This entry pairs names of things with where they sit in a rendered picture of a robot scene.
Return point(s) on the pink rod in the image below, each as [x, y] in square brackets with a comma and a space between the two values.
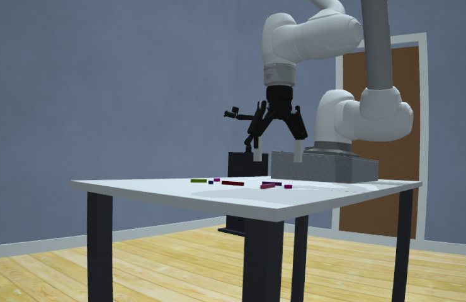
[266, 186]

